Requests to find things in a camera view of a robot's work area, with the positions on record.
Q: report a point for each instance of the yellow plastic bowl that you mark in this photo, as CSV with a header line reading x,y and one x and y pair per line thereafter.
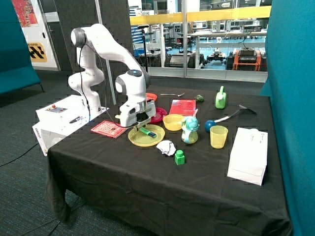
x,y
173,122

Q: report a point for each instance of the orange plastic plate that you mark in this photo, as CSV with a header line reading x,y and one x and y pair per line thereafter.
x,y
151,97

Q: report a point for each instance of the yellow black sign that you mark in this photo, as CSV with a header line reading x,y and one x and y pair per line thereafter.
x,y
37,52

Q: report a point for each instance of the black tablecloth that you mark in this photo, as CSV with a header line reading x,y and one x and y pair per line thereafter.
x,y
147,189

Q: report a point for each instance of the black spatula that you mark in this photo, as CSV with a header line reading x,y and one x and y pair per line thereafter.
x,y
241,108

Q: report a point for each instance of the red poster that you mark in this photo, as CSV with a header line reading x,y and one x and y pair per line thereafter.
x,y
25,13

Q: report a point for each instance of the teal sippy cup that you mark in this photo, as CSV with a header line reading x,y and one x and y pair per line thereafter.
x,y
190,126

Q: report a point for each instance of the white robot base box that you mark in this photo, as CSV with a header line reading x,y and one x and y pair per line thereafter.
x,y
60,119

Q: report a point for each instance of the teal sofa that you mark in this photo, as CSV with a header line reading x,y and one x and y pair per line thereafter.
x,y
16,70

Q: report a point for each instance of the blue ball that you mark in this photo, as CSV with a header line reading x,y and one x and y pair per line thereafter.
x,y
208,124

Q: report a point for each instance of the green toy block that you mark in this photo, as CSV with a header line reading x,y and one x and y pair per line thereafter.
x,y
179,157

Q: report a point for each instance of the green toy pepper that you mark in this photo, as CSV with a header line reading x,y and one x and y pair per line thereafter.
x,y
199,98

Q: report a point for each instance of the yellow plastic plate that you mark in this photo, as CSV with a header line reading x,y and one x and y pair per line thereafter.
x,y
141,139

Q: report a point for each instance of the green toy watering can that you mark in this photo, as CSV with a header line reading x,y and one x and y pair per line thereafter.
x,y
220,101

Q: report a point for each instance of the crumpled white paper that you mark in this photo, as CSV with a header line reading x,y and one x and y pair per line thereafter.
x,y
166,147

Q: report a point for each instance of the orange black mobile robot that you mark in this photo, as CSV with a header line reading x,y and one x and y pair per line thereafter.
x,y
247,59

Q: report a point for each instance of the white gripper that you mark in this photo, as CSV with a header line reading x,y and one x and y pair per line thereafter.
x,y
137,114

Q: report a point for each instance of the teal partition wall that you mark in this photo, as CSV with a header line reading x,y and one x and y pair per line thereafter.
x,y
290,51

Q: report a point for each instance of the pink plastic plate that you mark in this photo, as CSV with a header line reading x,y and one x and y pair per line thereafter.
x,y
160,114

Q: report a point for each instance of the red patterned book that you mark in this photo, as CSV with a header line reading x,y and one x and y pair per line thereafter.
x,y
108,129

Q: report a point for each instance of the metal spoon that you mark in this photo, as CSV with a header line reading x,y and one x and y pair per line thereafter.
x,y
172,94

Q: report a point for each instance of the yellow plastic cup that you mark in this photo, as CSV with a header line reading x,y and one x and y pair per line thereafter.
x,y
218,135

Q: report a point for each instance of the white paper bag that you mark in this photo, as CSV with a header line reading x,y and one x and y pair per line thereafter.
x,y
248,158

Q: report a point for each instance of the green highlighter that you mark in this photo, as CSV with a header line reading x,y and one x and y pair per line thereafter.
x,y
147,132

